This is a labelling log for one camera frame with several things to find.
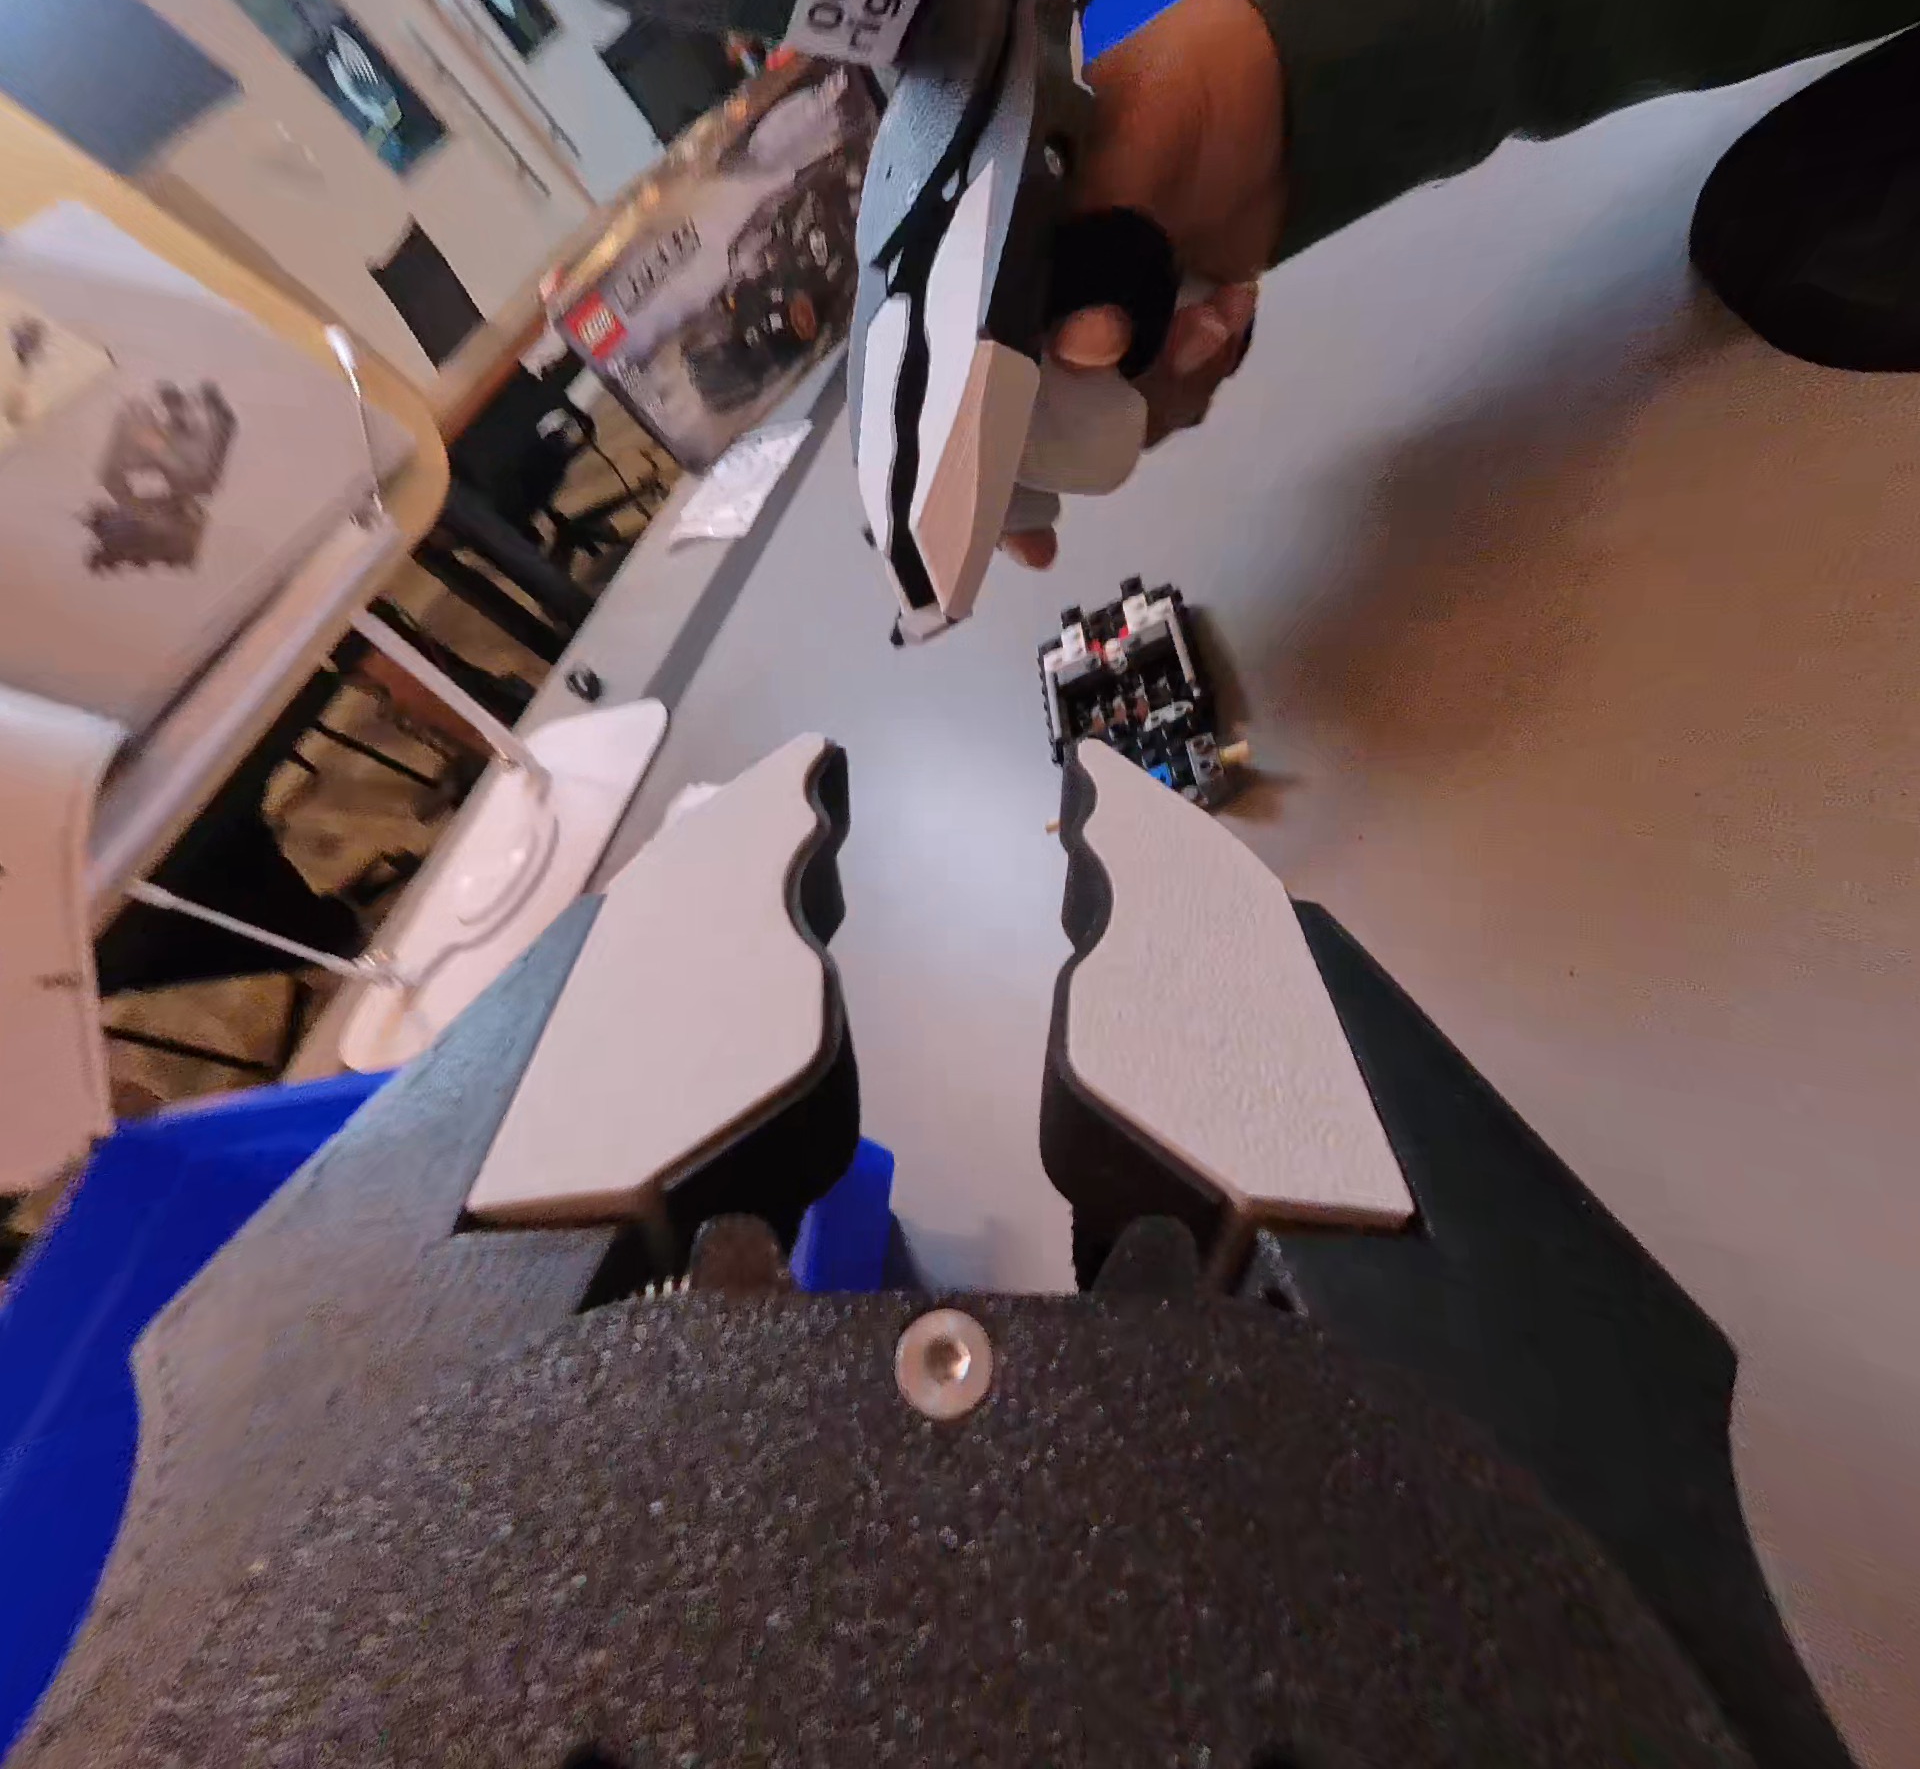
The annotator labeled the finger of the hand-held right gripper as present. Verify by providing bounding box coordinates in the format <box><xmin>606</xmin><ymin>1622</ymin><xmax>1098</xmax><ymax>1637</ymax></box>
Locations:
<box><xmin>846</xmin><ymin>224</ymin><xmax>940</xmax><ymax>619</ymax></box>
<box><xmin>896</xmin><ymin>294</ymin><xmax>1058</xmax><ymax>648</ymax></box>

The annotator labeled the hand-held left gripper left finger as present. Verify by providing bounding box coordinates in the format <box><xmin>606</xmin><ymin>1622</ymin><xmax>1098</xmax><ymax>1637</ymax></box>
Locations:
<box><xmin>467</xmin><ymin>732</ymin><xmax>865</xmax><ymax>1247</ymax></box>

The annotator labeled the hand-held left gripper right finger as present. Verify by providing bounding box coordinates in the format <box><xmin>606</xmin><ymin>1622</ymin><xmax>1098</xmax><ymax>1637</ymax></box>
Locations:
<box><xmin>1037</xmin><ymin>737</ymin><xmax>1419</xmax><ymax>1290</ymax></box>

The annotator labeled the black lego car chassis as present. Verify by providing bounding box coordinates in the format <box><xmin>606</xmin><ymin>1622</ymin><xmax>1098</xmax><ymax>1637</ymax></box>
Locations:
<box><xmin>1036</xmin><ymin>576</ymin><xmax>1241</xmax><ymax>814</ymax></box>

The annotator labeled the person's right forearm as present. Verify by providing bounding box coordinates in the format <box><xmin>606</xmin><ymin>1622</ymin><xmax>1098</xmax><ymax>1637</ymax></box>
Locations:
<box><xmin>1201</xmin><ymin>0</ymin><xmax>1920</xmax><ymax>270</ymax></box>

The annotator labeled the lego set cardboard box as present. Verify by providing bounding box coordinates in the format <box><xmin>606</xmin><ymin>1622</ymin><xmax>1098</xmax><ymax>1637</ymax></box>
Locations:
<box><xmin>545</xmin><ymin>53</ymin><xmax>889</xmax><ymax>476</ymax></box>

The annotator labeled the person's right hand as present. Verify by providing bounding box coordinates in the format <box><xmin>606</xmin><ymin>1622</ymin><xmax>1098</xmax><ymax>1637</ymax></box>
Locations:
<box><xmin>1006</xmin><ymin>0</ymin><xmax>1294</xmax><ymax>573</ymax></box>

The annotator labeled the small white printed sheet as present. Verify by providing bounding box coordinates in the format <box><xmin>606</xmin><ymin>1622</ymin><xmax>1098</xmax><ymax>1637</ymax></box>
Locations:
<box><xmin>668</xmin><ymin>421</ymin><xmax>819</xmax><ymax>550</ymax></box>

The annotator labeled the white book stand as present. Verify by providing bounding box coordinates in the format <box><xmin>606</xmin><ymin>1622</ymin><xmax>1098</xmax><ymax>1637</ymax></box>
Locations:
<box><xmin>0</xmin><ymin>92</ymin><xmax>668</xmax><ymax>1192</ymax></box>

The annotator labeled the black office chair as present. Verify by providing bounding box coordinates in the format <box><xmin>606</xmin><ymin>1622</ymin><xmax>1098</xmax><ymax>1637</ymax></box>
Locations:
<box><xmin>361</xmin><ymin>217</ymin><xmax>651</xmax><ymax>637</ymax></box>

